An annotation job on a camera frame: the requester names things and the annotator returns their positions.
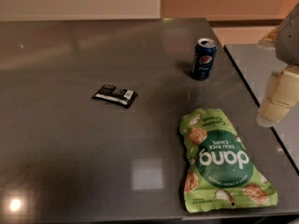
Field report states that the green dang chips bag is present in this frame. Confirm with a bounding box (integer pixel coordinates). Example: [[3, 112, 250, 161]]
[[179, 109, 278, 213]]

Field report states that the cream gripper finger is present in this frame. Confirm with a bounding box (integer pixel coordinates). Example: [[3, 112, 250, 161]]
[[257, 27, 278, 49], [256, 65, 299, 128]]

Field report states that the blue pepsi can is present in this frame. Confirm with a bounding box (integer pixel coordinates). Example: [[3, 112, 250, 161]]
[[191, 38, 217, 80]]

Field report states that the black snack bar wrapper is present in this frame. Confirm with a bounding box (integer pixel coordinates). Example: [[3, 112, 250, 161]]
[[93, 84, 137, 108]]

